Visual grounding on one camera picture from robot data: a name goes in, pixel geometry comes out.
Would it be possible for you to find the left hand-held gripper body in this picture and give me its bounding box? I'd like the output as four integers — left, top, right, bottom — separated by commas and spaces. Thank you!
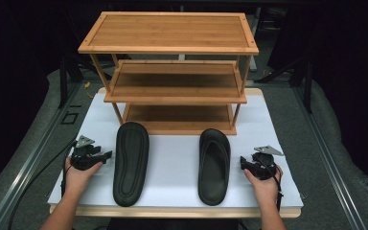
70, 135, 105, 172

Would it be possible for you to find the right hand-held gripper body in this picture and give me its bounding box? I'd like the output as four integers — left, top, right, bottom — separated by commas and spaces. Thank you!
245, 145, 285, 181

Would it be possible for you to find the black slipper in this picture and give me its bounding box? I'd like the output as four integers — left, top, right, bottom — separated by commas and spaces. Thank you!
197, 127, 232, 207
112, 121, 150, 208

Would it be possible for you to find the wooden three-tier shoe rack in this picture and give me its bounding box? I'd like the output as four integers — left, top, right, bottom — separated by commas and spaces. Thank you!
77, 11, 260, 136

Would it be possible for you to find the person's left hand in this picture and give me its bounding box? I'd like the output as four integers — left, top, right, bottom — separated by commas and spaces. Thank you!
63, 156, 104, 196

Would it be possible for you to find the person's right hand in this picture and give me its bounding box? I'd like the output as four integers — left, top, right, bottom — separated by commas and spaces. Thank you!
242, 164, 284, 209

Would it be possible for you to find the white table sheet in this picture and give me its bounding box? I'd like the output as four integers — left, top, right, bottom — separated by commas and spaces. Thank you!
47, 93, 305, 209

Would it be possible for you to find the black metal stand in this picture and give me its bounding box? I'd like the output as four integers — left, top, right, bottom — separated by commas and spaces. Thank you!
58, 57, 84, 109
288, 60, 314, 113

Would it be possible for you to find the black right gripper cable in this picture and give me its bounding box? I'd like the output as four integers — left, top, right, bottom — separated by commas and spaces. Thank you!
258, 155, 285, 213

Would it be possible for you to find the grey metal floor rail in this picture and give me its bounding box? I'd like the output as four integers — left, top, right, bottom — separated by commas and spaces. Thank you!
291, 85, 368, 230
0, 83, 83, 230

